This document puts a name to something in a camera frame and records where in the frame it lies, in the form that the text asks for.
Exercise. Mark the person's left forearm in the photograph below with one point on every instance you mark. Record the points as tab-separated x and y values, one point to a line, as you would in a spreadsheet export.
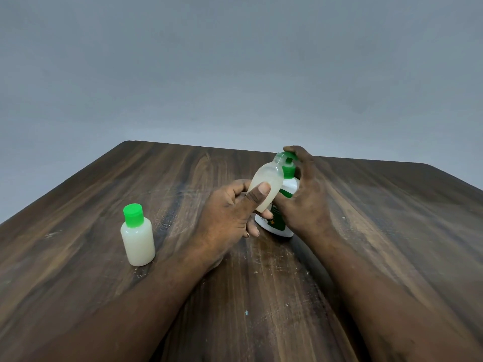
109	314

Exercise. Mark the small clear bottle green-capped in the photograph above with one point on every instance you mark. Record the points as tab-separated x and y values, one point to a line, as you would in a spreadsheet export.
137	245

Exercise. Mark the person's left hand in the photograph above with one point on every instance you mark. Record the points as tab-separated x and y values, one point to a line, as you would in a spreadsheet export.
222	222

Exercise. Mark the person's right hand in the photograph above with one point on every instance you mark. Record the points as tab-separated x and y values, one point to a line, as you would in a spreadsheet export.
307	207

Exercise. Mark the white hand sanitizer pump bottle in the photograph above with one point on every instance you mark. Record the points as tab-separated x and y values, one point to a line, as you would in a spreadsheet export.
277	226

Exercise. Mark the small clear bottle white cap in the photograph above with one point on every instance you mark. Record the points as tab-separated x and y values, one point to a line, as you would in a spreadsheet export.
269	179

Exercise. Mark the person's right forearm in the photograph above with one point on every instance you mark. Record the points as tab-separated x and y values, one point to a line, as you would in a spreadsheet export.
396	303

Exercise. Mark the green bottle cap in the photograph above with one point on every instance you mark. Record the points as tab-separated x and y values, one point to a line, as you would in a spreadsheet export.
133	215

